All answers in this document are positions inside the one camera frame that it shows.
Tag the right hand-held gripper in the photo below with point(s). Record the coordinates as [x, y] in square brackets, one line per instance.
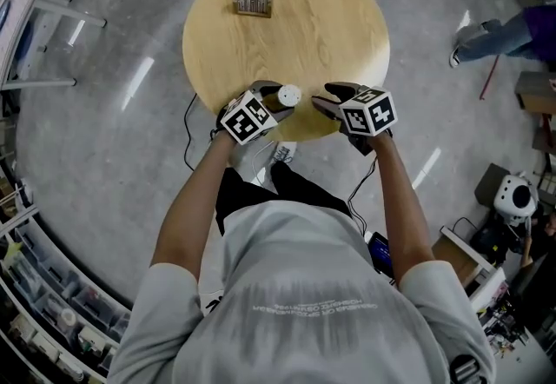
[369, 113]

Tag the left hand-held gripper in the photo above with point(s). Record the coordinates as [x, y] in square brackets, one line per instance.
[245, 119]

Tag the small white-capped bottle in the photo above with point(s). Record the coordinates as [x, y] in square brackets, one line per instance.
[289, 94]

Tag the person's left forearm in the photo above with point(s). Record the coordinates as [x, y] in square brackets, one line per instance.
[195, 208]

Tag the person's right forearm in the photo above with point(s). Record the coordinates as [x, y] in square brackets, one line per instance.
[401, 208]

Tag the person's white right shoe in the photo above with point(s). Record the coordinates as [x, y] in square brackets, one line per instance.
[284, 152]

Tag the round wooden table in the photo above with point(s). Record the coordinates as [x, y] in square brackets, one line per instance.
[295, 35]

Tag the person's black trousers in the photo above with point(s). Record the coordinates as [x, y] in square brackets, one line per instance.
[243, 200]

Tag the black screen device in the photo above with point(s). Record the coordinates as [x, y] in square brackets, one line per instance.
[381, 253]

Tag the grey box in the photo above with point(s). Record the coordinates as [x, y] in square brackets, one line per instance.
[488, 184]

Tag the person's grey t-shirt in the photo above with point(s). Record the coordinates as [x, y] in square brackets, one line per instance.
[299, 308]

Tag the white desk with wooden panel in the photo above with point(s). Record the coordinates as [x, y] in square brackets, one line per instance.
[473, 265]

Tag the white side table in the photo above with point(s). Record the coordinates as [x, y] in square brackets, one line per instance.
[30, 35]

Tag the storage shelf with bins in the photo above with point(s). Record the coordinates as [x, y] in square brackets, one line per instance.
[48, 295]

